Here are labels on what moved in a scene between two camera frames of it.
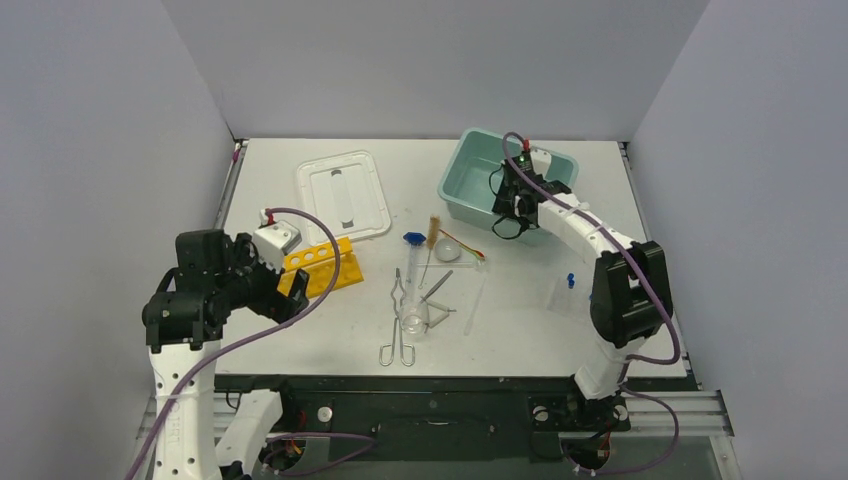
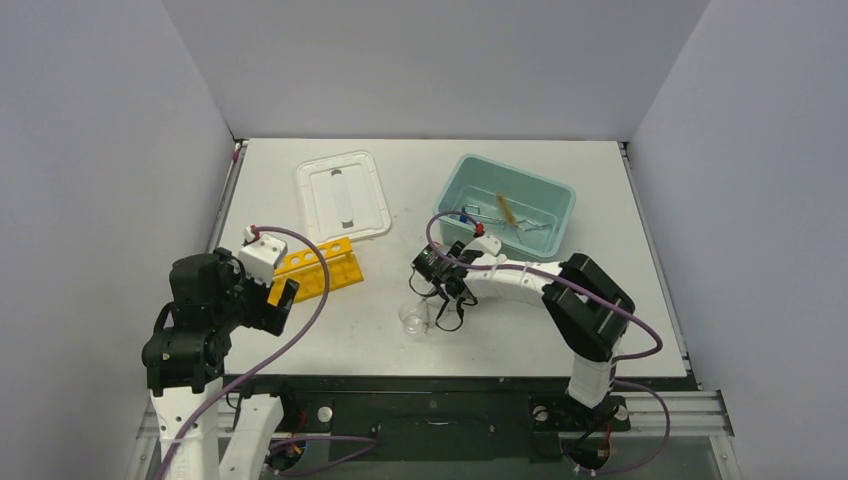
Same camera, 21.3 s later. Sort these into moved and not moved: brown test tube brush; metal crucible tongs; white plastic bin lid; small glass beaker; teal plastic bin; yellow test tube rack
Moved: teal plastic bin; metal crucible tongs; brown test tube brush
Not moved: white plastic bin lid; yellow test tube rack; small glass beaker
